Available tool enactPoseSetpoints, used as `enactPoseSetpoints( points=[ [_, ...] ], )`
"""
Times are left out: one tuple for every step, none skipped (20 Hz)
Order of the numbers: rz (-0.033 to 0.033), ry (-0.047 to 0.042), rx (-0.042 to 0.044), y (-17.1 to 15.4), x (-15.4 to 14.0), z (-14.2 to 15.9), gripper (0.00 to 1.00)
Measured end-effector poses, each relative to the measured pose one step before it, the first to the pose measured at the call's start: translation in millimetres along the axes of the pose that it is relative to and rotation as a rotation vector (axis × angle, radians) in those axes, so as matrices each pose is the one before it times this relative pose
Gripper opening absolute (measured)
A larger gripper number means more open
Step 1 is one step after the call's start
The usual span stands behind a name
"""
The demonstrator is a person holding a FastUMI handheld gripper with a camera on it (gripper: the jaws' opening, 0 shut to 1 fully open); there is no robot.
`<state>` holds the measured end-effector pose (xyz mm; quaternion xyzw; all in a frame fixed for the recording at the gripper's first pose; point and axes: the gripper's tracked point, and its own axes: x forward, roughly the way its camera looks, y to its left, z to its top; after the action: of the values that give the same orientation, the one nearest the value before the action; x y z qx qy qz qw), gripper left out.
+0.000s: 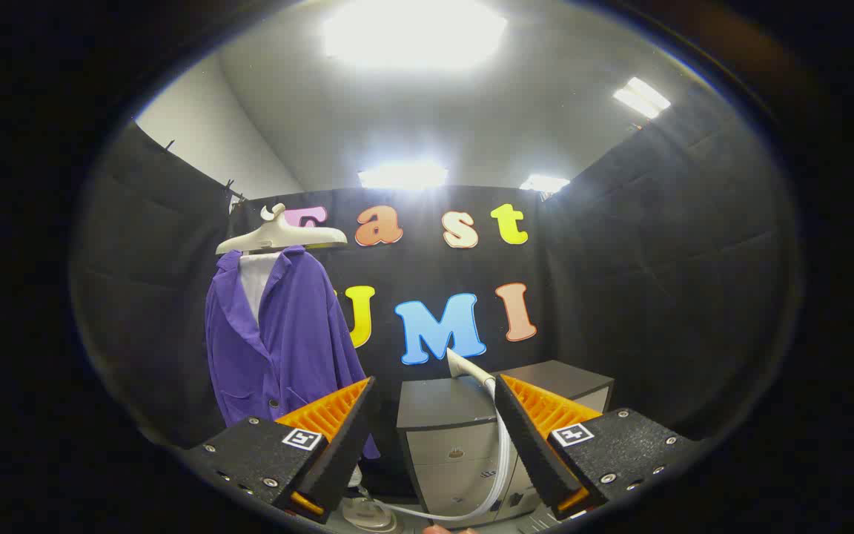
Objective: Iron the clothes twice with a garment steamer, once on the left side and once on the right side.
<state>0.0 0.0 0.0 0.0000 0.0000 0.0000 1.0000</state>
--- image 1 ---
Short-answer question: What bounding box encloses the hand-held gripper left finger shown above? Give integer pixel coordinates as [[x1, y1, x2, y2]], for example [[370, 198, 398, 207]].
[[182, 376, 377, 525]]

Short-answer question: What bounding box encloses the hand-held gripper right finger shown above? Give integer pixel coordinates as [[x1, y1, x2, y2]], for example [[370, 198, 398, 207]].
[[494, 374, 702, 520]]

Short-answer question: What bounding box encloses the white garment steamer base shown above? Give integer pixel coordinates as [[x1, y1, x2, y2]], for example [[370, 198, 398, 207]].
[[342, 467, 398, 533]]

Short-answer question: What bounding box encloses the purple jacket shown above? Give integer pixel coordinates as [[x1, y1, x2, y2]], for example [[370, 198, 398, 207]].
[[205, 246, 381, 459]]

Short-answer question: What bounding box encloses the white clothes hanger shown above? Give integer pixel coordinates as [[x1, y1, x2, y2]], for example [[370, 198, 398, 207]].
[[216, 203, 348, 256]]

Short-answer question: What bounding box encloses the grey cabinet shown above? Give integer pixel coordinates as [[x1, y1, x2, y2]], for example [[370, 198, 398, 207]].
[[396, 360, 615, 524]]

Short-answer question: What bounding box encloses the large ceiling light panel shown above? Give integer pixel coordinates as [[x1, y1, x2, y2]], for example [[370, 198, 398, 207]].
[[322, 0, 508, 71]]

